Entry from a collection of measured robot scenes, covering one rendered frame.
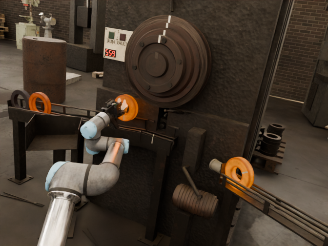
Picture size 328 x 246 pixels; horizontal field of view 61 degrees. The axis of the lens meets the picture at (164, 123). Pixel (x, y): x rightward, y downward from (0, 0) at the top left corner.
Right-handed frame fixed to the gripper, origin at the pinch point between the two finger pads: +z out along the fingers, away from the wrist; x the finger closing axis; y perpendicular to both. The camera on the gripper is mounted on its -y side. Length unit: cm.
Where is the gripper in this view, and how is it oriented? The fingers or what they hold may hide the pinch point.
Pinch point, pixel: (125, 104)
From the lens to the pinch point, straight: 161.9
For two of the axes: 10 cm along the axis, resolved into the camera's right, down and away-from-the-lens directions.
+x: -9.0, -2.4, 3.6
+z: 4.3, -4.8, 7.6
